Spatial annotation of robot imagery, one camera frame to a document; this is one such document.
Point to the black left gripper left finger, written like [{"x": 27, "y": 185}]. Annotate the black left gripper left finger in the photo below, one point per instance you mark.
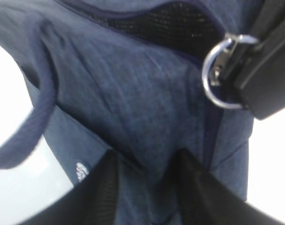
[{"x": 92, "y": 202}]

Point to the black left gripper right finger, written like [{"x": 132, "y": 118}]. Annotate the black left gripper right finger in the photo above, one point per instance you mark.
[{"x": 203, "y": 200}]

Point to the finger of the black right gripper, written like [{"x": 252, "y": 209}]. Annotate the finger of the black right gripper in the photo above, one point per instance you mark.
[{"x": 257, "y": 72}]

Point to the navy blue lunch bag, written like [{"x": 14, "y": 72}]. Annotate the navy blue lunch bag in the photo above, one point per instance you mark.
[{"x": 125, "y": 76}]

